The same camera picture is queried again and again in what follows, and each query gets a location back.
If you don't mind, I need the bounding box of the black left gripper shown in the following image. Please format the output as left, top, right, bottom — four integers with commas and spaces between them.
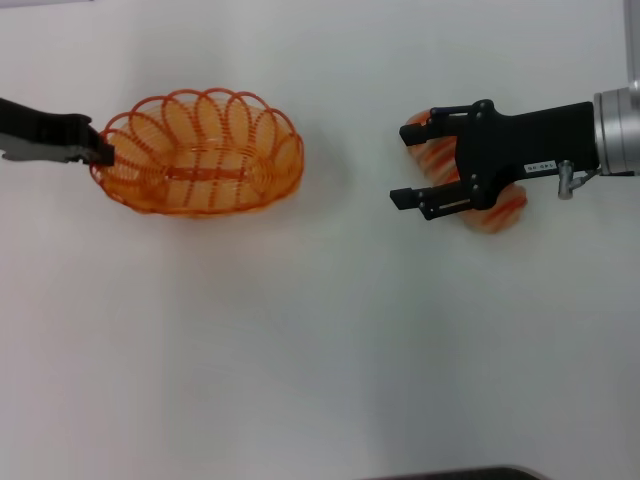
0, 97, 116, 167

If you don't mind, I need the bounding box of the dark curved robot base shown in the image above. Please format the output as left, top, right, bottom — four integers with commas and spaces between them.
349, 464, 546, 480

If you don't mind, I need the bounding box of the orange wire basket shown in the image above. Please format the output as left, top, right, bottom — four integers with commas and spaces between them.
89, 87, 306, 217

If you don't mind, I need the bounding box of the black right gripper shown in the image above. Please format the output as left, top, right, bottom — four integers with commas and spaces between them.
388, 98, 601, 222

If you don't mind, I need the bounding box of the silver metal bracket knob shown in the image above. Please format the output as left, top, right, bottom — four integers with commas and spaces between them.
557, 159, 601, 201

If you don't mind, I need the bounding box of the orange striped bread loaf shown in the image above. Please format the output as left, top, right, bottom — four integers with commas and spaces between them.
402, 108, 529, 235

